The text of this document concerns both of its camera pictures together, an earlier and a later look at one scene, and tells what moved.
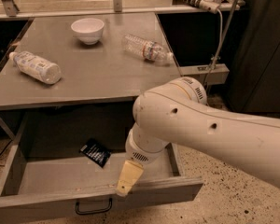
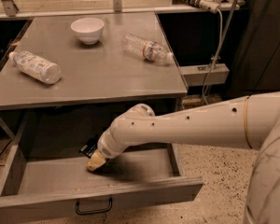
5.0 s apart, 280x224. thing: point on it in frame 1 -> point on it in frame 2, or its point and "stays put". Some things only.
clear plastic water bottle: (146, 49) stays put
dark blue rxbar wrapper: (95, 151) stays put
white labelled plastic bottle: (36, 66) stays put
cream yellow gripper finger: (129, 175) -> (95, 161)
